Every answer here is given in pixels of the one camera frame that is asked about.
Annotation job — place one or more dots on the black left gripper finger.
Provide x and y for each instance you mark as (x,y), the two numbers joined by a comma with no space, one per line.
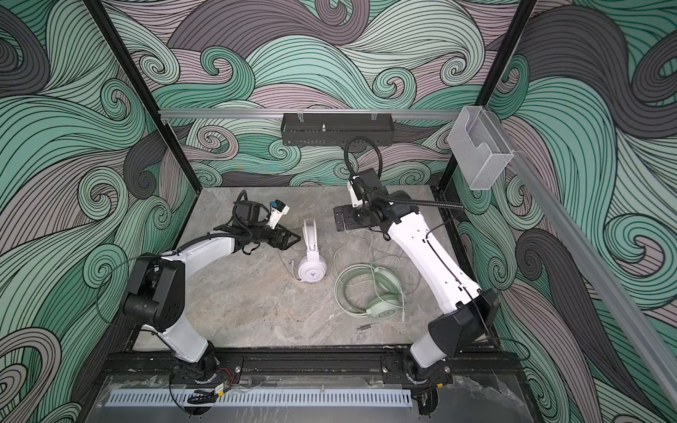
(283,244)
(282,233)

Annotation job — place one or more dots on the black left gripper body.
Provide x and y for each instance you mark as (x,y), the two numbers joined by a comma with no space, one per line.
(262,233)

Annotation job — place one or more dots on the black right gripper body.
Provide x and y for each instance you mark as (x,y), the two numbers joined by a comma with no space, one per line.
(357,217)

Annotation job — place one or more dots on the white over-ear headphones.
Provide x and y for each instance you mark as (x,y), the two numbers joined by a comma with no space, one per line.
(313,267)

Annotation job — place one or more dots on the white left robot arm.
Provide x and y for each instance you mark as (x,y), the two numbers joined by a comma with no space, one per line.
(156,291)

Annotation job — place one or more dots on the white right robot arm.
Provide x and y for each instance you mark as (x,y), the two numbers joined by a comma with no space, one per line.
(467,309)

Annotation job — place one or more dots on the green over-ear headphones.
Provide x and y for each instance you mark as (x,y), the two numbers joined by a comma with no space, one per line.
(389,300)

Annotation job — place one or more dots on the black perforated metal tray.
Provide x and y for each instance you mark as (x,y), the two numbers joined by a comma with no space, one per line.
(335,129)

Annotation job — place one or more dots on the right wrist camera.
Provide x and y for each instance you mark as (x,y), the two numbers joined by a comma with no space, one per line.
(363,186)

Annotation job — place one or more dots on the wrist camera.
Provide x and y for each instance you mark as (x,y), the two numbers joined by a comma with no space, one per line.
(363,186)
(253,214)

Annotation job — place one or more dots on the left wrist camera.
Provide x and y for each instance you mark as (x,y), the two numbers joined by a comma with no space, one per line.
(253,214)

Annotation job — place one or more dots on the clear plastic wall holder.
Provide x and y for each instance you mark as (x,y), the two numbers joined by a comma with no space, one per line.
(481,146)

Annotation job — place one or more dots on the white slotted cable duct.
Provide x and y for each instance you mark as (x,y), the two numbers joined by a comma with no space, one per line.
(388,398)

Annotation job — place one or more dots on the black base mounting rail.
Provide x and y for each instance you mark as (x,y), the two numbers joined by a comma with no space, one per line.
(388,364)

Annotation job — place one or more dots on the aluminium rail right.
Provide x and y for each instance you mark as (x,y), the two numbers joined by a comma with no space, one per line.
(652,349)

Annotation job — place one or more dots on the black corner frame post left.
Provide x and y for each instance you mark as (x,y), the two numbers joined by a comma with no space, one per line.
(115,42)

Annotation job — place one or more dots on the black corner frame post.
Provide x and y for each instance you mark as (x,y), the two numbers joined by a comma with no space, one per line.
(115,42)
(505,48)

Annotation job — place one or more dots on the black corner frame post right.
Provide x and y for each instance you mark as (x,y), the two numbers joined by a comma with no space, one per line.
(505,48)

